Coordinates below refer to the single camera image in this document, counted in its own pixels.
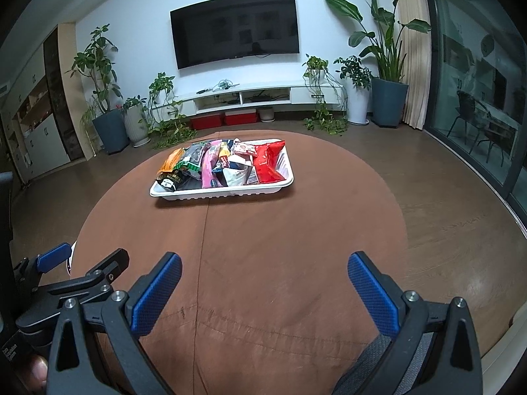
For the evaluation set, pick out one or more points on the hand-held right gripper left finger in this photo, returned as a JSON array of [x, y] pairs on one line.
[[155, 296]]

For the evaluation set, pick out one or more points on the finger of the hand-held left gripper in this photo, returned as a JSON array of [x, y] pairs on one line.
[[107, 269], [51, 255]]

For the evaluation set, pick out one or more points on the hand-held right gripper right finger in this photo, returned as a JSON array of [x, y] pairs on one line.
[[372, 296]]

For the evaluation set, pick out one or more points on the black snack packet gold print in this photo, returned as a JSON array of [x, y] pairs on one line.
[[171, 181]]

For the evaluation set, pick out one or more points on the orange snack packet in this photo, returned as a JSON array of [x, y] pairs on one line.
[[171, 160]]

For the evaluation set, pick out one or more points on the white plastic tray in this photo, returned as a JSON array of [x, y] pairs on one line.
[[230, 192]]

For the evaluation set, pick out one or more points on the green snack packet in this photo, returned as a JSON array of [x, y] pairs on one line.
[[187, 167]]

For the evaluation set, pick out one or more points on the pink snack packet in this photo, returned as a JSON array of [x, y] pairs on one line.
[[210, 164]]

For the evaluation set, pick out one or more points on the blue white striped snack packet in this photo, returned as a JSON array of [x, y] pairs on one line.
[[238, 177]]

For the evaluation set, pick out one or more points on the dark grey snack packet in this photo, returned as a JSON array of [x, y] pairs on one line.
[[194, 153]]

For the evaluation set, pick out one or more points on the gold foil snack packet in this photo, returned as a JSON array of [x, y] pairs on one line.
[[224, 152]]

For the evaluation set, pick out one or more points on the large red chip bag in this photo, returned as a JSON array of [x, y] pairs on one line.
[[267, 162]]

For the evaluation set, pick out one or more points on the white snack packet red print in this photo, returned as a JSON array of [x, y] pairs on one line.
[[243, 148]]

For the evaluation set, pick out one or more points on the person's left hand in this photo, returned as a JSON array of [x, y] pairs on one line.
[[33, 374]]

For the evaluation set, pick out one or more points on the white round stool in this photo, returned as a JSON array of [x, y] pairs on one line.
[[72, 257]]

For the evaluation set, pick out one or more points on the grey fabric seat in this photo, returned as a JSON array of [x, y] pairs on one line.
[[358, 372]]

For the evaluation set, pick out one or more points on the dark blue plant pot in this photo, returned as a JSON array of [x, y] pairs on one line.
[[110, 131], [390, 103]]

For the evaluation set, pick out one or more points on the white furniture edge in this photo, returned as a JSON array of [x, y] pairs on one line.
[[506, 333]]

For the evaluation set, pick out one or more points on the white ribbed plant pot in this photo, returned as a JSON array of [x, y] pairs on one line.
[[137, 127]]

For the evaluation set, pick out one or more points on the red storage box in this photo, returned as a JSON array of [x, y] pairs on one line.
[[207, 122], [241, 117]]

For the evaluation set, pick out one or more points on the trailing pothos plant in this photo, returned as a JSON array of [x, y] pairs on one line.
[[317, 66], [162, 84]]

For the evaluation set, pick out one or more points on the white smooth plant pot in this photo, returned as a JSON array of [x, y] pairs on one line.
[[359, 103]]

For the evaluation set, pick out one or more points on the tall branching green plant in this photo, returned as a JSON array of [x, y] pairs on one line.
[[96, 66]]

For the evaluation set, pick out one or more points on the small grey plant pot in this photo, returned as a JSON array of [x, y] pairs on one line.
[[266, 114]]

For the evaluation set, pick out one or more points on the black outdoor chair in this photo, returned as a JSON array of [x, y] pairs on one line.
[[467, 107]]

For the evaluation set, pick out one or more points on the white floating media cabinet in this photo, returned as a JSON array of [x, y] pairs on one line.
[[313, 92]]

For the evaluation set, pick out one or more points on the white outdoor table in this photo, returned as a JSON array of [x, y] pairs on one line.
[[504, 118]]

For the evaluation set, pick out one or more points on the bushy umbrella plant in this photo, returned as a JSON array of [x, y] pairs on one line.
[[352, 70]]

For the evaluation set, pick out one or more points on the beige curtain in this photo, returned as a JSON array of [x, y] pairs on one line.
[[413, 57]]

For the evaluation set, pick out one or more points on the large broad-leaf plant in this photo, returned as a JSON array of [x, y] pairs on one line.
[[385, 41]]

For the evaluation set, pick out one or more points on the glass sliding door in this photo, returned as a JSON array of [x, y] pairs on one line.
[[473, 49]]

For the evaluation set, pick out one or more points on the wooden wall cabinet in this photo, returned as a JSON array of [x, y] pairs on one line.
[[41, 140]]

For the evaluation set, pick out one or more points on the wall-mounted black television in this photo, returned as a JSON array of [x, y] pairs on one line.
[[234, 28]]

